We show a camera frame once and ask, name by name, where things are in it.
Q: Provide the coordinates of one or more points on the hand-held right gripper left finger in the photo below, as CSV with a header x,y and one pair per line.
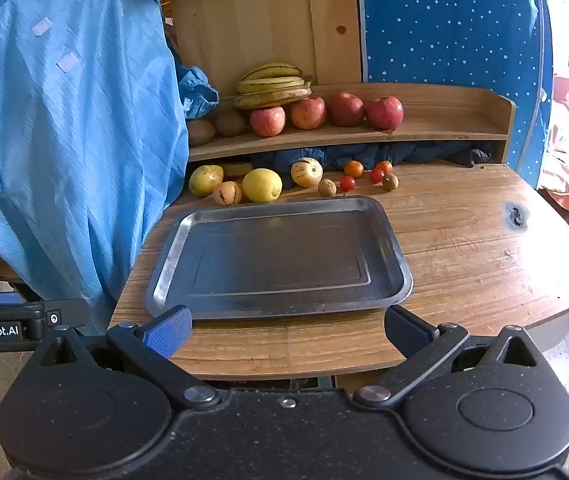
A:
x,y
167,332

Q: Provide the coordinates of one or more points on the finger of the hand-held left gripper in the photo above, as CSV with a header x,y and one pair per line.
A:
x,y
67,316

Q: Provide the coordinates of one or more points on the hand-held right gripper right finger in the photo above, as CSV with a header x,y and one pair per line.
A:
x,y
407,329

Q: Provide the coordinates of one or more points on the metal baking tray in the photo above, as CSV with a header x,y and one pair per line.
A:
x,y
279,260

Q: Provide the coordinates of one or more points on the red cherry tomato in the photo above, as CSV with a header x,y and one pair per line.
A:
x,y
377,176
348,183

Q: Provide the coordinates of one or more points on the yellow mango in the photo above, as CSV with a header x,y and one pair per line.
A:
x,y
206,180

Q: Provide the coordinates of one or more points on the small orange mandarin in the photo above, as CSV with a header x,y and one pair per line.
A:
x,y
384,166
354,169

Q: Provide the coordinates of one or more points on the large striped pepino melon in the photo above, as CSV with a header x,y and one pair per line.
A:
x,y
307,172

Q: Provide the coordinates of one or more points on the small striped pepino melon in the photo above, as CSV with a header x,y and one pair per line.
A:
x,y
227,193

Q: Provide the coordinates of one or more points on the yellow lemon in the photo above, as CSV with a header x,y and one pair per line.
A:
x,y
262,185

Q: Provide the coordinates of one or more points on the dark blue cloth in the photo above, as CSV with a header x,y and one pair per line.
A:
x,y
414,152

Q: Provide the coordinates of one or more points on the light blue garment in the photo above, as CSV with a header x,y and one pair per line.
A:
x,y
64,135

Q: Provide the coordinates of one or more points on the brown kiwi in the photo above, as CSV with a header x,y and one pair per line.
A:
x,y
232,123
200,132

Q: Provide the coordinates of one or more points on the red apple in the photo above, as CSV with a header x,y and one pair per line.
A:
x,y
384,113
268,121
308,113
346,109

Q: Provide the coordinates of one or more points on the wooden desk shelf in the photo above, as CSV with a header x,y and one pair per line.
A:
x,y
444,110

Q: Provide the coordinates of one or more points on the blue white-dotted cloth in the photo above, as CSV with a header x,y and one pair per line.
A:
x,y
439,25

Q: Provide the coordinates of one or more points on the pine wood panel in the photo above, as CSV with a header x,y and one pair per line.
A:
x,y
264,25

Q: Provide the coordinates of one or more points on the wooden slatted frame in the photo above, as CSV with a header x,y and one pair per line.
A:
x,y
167,5

